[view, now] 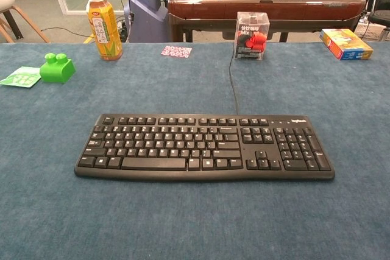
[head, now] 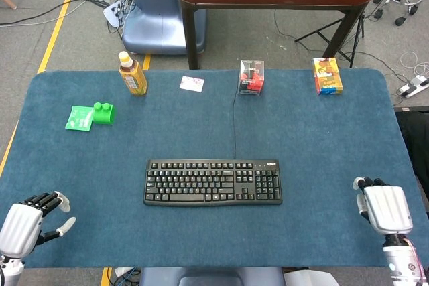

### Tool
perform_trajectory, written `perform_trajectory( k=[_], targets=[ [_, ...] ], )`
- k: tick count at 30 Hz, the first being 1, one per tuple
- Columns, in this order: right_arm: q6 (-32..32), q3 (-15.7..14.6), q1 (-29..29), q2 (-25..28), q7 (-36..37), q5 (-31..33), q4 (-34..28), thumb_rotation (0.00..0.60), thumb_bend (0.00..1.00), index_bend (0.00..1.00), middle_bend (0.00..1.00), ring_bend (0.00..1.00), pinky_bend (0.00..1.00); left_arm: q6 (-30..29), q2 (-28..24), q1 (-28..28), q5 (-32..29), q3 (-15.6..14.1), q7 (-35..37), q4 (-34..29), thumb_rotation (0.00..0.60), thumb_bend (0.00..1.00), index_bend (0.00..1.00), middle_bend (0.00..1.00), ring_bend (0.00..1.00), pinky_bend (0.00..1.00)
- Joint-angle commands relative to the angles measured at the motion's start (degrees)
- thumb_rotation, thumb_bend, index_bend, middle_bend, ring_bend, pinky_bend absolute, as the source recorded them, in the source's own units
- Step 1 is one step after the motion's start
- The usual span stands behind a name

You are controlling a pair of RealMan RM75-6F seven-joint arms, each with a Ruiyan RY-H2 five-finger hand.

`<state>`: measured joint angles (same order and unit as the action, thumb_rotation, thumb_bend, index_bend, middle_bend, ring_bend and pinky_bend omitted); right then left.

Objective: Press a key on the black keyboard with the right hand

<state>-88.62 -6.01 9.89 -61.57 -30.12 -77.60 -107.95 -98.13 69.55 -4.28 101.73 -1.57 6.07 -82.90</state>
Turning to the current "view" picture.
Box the yellow tea bottle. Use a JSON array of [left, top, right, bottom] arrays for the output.
[[85, 0, 123, 61]]

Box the clear box with red capsules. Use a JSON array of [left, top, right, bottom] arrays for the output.
[[233, 11, 271, 61]]

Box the blue table mat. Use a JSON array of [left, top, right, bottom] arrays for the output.
[[0, 40, 390, 260]]

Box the white plastic crate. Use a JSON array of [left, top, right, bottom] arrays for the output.
[[354, 19, 390, 41]]

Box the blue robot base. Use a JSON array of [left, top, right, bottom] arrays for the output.
[[123, 0, 170, 43]]

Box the green sachet packet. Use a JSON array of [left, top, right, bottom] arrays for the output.
[[0, 66, 42, 88]]

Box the green toy block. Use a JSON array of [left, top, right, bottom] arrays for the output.
[[39, 52, 76, 84]]

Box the wooden chair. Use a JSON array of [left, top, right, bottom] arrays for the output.
[[0, 0, 51, 44]]

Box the yellow and blue carton box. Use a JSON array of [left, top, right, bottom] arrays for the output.
[[319, 28, 374, 61]]

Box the brown mahjong table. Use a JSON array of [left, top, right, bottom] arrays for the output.
[[167, 0, 366, 43]]

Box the black computer keyboard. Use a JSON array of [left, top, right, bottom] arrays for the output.
[[74, 113, 336, 181]]

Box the black keyboard cable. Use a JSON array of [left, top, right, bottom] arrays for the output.
[[228, 52, 240, 115]]

